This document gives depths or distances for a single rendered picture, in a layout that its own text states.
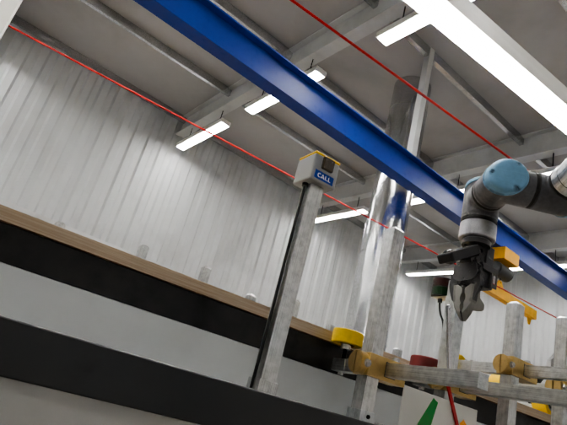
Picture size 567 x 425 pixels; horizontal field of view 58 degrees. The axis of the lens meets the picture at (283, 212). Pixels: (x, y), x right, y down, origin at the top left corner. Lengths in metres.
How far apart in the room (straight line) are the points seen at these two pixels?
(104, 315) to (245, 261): 8.40
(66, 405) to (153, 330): 0.30
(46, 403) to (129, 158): 7.90
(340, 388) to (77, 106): 7.67
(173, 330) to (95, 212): 7.26
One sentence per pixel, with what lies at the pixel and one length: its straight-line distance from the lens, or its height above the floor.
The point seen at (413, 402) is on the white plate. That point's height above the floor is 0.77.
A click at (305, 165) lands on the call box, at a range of 1.15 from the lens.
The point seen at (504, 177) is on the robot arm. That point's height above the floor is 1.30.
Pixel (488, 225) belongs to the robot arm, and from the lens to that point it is 1.37.
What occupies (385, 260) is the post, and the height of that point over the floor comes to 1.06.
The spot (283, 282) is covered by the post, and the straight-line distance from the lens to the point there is 1.06.
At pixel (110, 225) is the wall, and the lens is 8.44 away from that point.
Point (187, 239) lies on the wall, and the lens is 8.91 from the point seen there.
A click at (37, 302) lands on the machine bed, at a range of 1.11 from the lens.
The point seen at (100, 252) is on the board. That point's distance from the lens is 1.12.
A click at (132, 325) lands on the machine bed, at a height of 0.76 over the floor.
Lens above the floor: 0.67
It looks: 21 degrees up
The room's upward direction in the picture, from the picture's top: 15 degrees clockwise
